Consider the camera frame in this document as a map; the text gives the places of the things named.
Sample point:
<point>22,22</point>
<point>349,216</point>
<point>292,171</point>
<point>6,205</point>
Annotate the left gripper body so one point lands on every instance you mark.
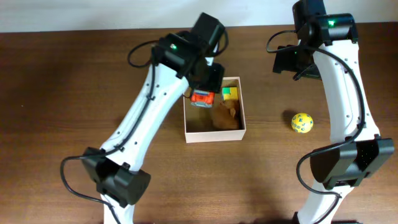
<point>215,82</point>

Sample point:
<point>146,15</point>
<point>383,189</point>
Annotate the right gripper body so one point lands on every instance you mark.
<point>298,61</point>

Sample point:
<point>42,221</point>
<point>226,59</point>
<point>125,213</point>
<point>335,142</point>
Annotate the red toy fire truck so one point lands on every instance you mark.
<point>202,98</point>

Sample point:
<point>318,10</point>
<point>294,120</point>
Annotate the multicoloured puzzle cube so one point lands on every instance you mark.
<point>230,93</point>

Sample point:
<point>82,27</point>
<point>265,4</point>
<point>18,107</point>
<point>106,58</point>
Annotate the brown plush toy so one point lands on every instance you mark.
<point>225,115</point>

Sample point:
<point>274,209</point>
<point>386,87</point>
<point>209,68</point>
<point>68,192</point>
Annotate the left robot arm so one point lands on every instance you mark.
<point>178,62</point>

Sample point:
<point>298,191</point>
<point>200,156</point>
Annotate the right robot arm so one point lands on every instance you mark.
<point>328,50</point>

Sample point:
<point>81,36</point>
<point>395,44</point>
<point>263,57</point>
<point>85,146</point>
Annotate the white cardboard box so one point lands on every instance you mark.
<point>198,125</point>

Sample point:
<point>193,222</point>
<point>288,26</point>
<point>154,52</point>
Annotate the yellow letter ball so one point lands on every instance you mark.
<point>302,123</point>

